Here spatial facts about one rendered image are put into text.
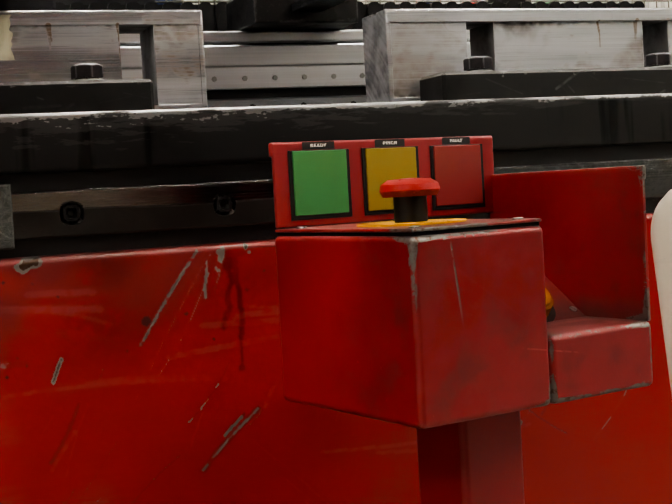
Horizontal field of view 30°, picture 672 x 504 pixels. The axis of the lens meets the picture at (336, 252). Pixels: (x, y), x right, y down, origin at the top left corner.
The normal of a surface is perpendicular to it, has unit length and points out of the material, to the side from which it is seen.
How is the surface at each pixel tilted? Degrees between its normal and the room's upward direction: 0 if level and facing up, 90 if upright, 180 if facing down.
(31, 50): 90
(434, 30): 90
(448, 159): 90
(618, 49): 90
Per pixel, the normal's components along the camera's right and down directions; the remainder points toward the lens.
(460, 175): 0.55, 0.01
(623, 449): 0.35, 0.03
